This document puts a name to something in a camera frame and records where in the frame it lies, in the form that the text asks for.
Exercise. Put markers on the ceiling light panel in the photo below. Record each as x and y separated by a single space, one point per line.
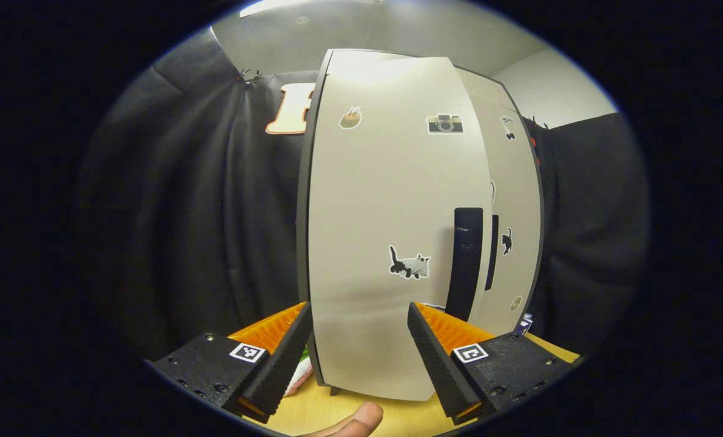
270 6

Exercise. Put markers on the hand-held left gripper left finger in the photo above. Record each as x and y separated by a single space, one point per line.
289 358

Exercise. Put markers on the pink green packet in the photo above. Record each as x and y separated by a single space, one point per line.
301 376

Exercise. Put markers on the metal cloth clip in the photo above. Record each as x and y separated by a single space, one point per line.
249 76

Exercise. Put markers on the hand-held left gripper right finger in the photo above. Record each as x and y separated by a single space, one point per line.
431 358

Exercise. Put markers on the white cabinet door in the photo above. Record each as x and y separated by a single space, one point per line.
367 212
519 182

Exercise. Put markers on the white shoe cabinet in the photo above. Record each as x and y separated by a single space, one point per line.
486 82

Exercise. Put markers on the small blue white box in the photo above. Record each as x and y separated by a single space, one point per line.
524 325

